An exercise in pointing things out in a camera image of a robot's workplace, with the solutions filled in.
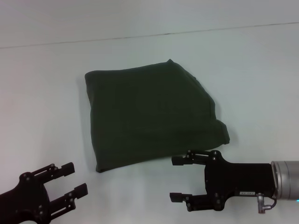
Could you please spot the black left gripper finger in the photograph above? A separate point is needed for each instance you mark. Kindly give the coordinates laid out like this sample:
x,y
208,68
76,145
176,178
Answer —
x,y
79,190
66,169

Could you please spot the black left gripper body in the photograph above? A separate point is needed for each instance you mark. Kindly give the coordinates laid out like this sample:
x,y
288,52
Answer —
x,y
23,200

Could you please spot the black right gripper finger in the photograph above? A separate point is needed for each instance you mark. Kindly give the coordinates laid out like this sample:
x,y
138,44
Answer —
x,y
177,197
180,160

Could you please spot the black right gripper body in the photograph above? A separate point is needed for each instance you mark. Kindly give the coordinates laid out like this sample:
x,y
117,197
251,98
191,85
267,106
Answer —
x,y
238,179

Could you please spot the dark green FREE t-shirt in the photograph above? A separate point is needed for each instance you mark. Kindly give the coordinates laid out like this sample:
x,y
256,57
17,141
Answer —
x,y
151,112

